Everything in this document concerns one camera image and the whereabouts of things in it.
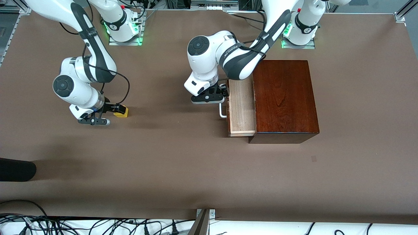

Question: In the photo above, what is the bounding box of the light wood drawer white handle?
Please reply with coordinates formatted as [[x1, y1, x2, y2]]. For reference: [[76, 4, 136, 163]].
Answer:
[[219, 78, 257, 137]]

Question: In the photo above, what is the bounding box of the dark brown wooden cabinet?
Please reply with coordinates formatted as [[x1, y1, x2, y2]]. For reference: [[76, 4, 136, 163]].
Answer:
[[247, 60, 320, 144]]

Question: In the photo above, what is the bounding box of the dark grey metal post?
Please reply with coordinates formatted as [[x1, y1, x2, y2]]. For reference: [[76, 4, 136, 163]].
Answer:
[[187, 209, 210, 235]]

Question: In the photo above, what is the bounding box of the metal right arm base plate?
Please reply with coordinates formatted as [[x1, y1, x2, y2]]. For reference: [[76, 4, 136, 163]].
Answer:
[[108, 23, 144, 46]]

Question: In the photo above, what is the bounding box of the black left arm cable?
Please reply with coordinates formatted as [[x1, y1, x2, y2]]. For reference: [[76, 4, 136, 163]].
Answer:
[[225, 33, 266, 80]]

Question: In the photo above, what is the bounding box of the tangled black floor cable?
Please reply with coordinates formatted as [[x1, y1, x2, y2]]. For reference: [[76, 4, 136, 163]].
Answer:
[[0, 214, 196, 235]]

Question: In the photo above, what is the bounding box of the black right base cable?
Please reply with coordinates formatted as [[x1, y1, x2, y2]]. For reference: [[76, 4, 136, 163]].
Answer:
[[130, 0, 148, 25]]

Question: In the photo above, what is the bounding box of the black cable with metal plug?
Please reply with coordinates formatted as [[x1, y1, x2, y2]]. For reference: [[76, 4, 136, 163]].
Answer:
[[82, 54, 131, 106]]

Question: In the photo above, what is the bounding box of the black arched floor cable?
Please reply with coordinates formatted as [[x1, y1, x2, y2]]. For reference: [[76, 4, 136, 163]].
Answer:
[[0, 199, 49, 218]]

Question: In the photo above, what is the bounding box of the silver metal bracket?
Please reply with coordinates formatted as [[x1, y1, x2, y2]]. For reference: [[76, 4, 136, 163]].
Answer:
[[196, 209, 216, 222]]

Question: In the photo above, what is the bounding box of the grey power strip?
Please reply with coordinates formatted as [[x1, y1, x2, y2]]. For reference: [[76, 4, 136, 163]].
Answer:
[[190, 0, 239, 11]]

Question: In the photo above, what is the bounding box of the long black base cable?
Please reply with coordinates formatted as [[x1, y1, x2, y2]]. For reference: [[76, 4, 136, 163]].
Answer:
[[233, 14, 266, 24]]

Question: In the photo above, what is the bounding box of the yellow wooden block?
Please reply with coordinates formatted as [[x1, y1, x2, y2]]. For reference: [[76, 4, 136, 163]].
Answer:
[[113, 105, 129, 118]]

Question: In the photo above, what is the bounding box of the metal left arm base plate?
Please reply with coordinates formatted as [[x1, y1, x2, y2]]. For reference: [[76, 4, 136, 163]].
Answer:
[[281, 37, 316, 50]]

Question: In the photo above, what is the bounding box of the black rounded object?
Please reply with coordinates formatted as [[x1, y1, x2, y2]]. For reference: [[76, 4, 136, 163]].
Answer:
[[0, 158, 37, 182]]

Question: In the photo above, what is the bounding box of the aluminium frame rail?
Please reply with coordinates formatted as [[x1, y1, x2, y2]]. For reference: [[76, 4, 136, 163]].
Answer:
[[0, 7, 32, 67], [394, 0, 418, 23]]

